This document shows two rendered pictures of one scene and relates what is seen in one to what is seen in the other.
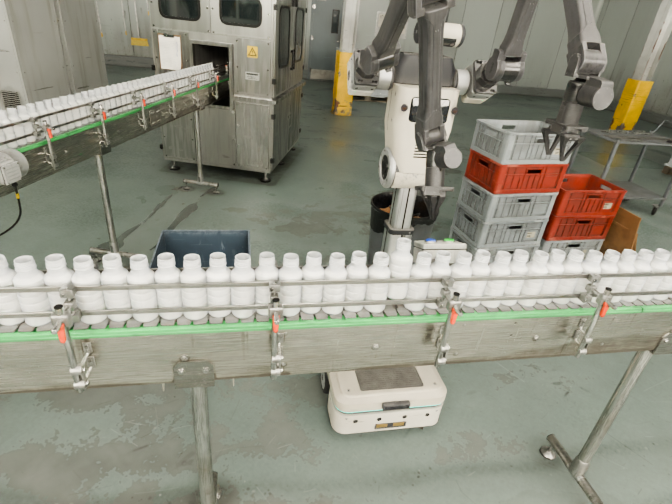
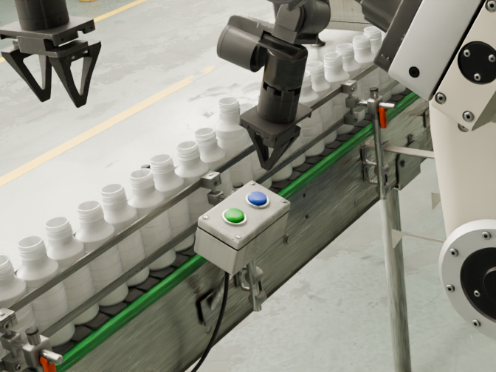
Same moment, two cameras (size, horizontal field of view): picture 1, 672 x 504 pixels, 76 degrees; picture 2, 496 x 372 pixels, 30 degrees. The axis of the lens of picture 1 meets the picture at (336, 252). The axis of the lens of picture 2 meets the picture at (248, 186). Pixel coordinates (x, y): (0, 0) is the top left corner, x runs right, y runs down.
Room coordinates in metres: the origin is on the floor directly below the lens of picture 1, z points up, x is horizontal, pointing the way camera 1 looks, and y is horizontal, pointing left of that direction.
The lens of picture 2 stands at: (2.23, -1.06, 1.75)
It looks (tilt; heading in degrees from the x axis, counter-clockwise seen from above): 25 degrees down; 144
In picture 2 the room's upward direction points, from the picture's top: 9 degrees counter-clockwise
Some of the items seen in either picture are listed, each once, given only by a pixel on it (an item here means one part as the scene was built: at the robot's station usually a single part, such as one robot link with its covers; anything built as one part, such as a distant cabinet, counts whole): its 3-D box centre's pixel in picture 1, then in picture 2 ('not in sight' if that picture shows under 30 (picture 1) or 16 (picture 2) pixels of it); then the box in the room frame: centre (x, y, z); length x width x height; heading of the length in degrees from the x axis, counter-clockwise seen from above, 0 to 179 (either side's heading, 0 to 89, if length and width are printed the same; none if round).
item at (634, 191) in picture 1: (626, 166); not in sight; (4.90, -3.15, 0.49); 1.05 x 0.55 x 0.99; 104
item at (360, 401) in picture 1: (376, 352); not in sight; (1.67, -0.26, 0.24); 0.68 x 0.53 x 0.41; 14
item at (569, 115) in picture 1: (568, 115); (41, 7); (1.25, -0.59, 1.51); 0.10 x 0.07 x 0.07; 14
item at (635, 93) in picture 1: (629, 108); not in sight; (9.53, -5.69, 0.55); 0.40 x 0.40 x 1.10; 14
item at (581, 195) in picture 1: (574, 194); not in sight; (3.53, -1.95, 0.55); 0.61 x 0.41 x 0.22; 106
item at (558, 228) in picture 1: (565, 218); not in sight; (3.53, -1.94, 0.33); 0.61 x 0.41 x 0.22; 106
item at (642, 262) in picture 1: (635, 275); not in sight; (1.17, -0.92, 1.08); 0.06 x 0.06 x 0.17
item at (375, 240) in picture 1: (397, 246); not in sight; (2.68, -0.42, 0.32); 0.45 x 0.45 x 0.64
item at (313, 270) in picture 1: (312, 282); (305, 114); (0.94, 0.05, 1.08); 0.06 x 0.06 x 0.17
